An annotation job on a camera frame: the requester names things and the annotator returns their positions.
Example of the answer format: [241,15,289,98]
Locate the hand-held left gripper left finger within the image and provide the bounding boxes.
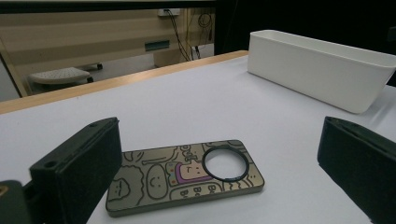
[29,117,123,224]

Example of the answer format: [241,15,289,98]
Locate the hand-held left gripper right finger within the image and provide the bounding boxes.
[317,116,396,224]

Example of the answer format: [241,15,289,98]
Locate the cartoon print phone case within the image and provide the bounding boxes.
[105,139,265,218]

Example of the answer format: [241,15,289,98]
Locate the white plastic bin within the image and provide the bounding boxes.
[247,29,396,115]

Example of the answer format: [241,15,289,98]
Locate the wooden table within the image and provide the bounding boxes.
[0,49,249,116]

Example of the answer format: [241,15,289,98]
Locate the white perforated footrest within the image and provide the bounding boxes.
[27,66,104,94]

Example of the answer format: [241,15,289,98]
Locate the light wooden desk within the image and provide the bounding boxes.
[0,8,216,97]

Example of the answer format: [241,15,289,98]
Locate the white table mat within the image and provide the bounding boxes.
[0,55,396,224]

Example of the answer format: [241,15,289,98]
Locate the dark rectangular label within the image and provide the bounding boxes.
[144,39,171,52]

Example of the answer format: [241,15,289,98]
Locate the black curtain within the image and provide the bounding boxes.
[214,0,396,57]

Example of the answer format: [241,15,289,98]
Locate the white power strip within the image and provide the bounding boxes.
[157,8,181,17]

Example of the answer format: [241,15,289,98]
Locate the black frame crossbar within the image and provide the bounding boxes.
[0,1,218,14]

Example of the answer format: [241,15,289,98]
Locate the black hanging cable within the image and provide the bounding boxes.
[163,9,193,63]

